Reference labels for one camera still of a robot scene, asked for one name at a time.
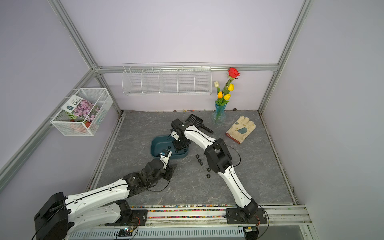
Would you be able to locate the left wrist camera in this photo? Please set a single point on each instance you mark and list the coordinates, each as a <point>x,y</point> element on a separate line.
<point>165,157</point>

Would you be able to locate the red and yellow flowers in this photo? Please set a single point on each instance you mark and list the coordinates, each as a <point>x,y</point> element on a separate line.
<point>224,93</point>

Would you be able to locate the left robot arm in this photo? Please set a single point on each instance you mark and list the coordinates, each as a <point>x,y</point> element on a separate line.
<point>62,215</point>

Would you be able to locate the white wire wall shelf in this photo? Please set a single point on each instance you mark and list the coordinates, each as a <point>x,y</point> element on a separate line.
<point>167,79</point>

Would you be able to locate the white wire basket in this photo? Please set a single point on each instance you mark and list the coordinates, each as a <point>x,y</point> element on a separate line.
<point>72,128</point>

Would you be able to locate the black plastic scoop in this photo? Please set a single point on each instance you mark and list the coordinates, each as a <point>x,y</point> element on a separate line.
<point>198,122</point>

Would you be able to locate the teal plastic storage box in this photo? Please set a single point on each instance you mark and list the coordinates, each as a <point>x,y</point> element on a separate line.
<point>165,142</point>

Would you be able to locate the metal base rail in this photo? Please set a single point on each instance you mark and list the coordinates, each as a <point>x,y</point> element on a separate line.
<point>204,219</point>

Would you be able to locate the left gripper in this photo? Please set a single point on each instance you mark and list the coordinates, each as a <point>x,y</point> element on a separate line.
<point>169,171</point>

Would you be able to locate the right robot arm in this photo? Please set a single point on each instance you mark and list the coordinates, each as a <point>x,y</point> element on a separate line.
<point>219,159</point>

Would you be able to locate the cream work glove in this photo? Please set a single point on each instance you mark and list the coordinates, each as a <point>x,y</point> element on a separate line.
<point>241,129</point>

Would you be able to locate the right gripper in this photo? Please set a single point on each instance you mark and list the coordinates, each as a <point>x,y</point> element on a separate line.
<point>178,145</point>

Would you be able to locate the pink flower packet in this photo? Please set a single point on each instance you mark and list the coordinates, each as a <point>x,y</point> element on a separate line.
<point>80,109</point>

